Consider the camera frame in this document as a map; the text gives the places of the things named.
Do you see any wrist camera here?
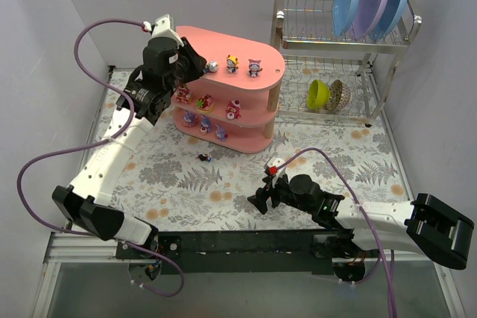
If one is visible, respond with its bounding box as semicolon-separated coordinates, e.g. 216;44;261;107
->
265;156;285;188
151;14;177;39

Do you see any floral table mat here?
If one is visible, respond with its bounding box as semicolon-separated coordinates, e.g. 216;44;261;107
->
69;66;417;232

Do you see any strawberry cake toy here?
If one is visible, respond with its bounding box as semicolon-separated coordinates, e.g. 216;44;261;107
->
175;84;193;104

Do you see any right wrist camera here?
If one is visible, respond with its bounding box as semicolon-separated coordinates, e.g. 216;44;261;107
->
265;156;285;188

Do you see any pink figure toy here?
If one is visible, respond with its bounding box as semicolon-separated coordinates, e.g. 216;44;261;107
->
226;100;241;121
248;59;262;77

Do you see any blue white duck figure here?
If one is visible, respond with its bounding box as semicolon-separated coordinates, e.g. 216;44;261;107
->
203;60;219;74

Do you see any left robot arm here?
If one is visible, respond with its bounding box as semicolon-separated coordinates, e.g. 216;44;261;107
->
52;36;206;245

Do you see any steel dish rack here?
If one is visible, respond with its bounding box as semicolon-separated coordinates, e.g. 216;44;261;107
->
271;0;423;127

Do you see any black red mouse figure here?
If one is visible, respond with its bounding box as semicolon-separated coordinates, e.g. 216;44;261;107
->
198;154;212;162

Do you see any patterned ceramic bowl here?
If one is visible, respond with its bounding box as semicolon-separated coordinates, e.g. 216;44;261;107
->
326;80;352;112

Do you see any purple bunny head toy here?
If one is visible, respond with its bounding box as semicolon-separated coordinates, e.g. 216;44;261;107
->
200;115;212;135

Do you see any pink flowerpot toy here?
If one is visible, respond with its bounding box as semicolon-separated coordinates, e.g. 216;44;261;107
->
196;94;215;114

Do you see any pink three-tier shelf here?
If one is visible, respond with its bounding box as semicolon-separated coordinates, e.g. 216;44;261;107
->
173;26;285;153

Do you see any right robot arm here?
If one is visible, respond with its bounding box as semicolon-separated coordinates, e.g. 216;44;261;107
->
248;174;474;270

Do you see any right blue plate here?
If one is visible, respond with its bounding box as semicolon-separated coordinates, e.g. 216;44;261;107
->
370;0;408;42

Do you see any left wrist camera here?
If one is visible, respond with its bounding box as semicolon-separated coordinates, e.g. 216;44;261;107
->
151;14;177;39

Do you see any yellow blue duck figure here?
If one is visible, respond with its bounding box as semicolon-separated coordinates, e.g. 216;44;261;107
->
226;55;239;73

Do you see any pink purple cupcake toy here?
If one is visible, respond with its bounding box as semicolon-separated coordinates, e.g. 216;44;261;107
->
182;110;198;127

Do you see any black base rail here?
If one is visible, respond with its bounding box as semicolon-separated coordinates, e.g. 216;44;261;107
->
115;230;368;282

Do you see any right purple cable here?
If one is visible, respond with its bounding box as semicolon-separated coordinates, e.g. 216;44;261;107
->
277;147;398;318

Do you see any lime green bowl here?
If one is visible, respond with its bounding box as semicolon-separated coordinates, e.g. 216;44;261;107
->
306;80;330;109

